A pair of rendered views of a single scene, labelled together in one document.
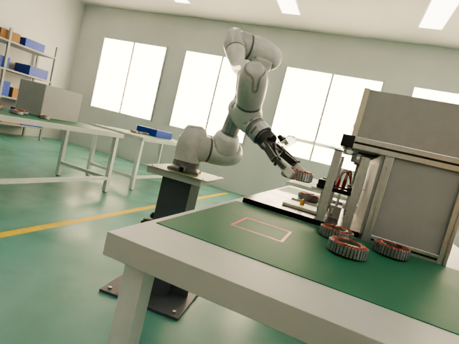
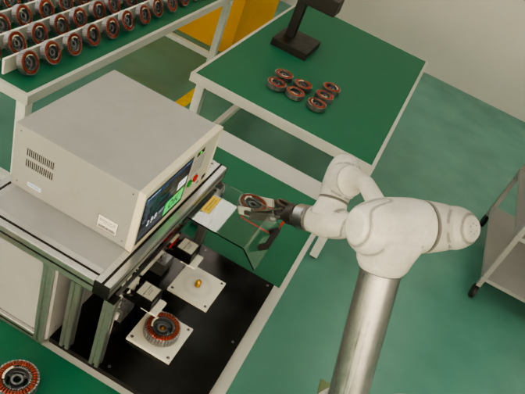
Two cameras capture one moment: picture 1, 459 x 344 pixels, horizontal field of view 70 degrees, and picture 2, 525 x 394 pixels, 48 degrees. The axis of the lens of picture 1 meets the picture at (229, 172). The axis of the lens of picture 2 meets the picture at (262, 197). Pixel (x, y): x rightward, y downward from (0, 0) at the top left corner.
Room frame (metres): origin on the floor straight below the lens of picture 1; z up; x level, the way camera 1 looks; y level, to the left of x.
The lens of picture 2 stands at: (2.86, -0.52, 2.25)
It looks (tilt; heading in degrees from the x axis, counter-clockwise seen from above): 36 degrees down; 170
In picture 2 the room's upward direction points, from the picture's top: 23 degrees clockwise
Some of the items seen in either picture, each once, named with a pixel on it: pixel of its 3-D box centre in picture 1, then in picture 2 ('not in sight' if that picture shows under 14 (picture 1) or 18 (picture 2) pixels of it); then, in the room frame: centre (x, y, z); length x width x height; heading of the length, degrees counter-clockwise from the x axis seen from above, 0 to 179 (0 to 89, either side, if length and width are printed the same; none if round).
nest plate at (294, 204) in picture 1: (301, 206); (197, 286); (1.49, -0.36, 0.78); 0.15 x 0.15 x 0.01; 71
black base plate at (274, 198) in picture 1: (307, 207); (174, 309); (1.60, -0.41, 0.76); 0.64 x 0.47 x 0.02; 161
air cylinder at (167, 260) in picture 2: (335, 211); (162, 261); (1.44, -0.49, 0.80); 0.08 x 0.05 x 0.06; 161
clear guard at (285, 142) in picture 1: (316, 150); (227, 218); (1.41, -0.34, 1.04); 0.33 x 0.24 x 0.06; 71
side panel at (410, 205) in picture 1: (414, 209); not in sight; (1.16, -0.67, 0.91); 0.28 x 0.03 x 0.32; 71
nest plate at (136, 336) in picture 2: (307, 201); (160, 334); (1.72, -0.44, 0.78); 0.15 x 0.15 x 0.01; 71
